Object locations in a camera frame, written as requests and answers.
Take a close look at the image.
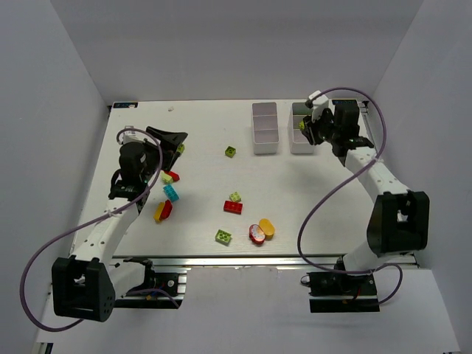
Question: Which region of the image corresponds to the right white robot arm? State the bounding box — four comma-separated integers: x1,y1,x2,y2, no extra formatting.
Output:
302,100,430,276

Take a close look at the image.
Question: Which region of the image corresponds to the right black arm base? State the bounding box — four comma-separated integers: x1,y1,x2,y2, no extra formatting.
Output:
300,271,380,313

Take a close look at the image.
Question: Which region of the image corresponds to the olive small square lego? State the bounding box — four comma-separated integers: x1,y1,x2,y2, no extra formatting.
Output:
225,146,236,158

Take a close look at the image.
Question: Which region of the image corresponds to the red curved lego brick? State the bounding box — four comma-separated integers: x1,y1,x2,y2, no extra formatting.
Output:
164,171,180,183

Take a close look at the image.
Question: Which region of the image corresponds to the cyan 2x3 lego plate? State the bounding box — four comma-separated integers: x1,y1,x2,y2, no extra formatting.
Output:
163,184,179,203

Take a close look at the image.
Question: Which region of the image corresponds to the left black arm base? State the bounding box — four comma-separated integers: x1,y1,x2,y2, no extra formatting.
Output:
108,257,183,310

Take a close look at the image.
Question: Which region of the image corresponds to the right white sorting container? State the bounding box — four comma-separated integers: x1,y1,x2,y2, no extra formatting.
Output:
288,103,315,155

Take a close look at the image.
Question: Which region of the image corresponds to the aluminium table rail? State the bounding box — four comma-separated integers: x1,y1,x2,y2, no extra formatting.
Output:
110,254,421,269

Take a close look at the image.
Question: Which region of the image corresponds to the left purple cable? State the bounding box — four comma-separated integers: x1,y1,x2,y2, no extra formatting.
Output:
20,127,184,332

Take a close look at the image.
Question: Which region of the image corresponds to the red flower lego piece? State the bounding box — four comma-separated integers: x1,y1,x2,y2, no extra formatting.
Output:
249,224,266,246

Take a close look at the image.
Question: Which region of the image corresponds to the yellow oval lego piece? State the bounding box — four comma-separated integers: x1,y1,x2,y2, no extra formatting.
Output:
258,218,275,240

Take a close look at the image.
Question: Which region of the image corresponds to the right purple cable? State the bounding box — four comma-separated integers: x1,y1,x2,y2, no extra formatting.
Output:
296,87,403,307

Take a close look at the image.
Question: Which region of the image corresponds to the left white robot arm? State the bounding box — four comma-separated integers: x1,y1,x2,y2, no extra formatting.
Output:
52,127,188,322

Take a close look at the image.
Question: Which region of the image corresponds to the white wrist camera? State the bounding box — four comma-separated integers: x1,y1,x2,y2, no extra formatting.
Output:
305,90,329,111
116,125,142,145

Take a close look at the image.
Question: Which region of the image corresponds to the red curved lego piece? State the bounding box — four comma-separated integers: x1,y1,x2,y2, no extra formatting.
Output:
159,200,173,221

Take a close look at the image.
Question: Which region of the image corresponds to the pale green small lego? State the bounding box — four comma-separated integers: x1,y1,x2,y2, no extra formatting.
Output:
160,172,173,184

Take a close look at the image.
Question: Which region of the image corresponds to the purple cable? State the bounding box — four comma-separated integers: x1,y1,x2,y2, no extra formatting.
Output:
20,127,184,332
296,87,403,307

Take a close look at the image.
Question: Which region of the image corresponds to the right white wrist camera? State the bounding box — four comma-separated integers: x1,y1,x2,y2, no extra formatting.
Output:
305,90,329,111

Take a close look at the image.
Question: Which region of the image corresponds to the pale green 2x2 lego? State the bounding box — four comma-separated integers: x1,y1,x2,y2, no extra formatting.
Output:
229,192,242,203

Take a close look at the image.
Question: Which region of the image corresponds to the left white sorting container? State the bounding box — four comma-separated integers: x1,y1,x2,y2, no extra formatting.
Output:
251,102,280,155

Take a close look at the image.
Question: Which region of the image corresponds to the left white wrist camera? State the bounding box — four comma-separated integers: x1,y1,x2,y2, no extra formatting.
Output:
116,125,142,145

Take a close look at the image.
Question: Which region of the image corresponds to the lime 2x2 lego brick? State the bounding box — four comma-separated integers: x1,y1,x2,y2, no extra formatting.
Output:
215,229,232,246

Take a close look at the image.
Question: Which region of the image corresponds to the yellow small lego brick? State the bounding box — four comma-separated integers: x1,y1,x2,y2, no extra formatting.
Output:
153,202,165,223

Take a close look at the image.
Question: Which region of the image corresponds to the red 2x3 lego brick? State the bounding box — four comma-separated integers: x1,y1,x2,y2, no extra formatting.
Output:
223,201,243,215

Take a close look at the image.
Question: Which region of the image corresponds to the white sorting container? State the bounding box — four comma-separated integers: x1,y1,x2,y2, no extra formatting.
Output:
288,103,315,155
251,102,280,155

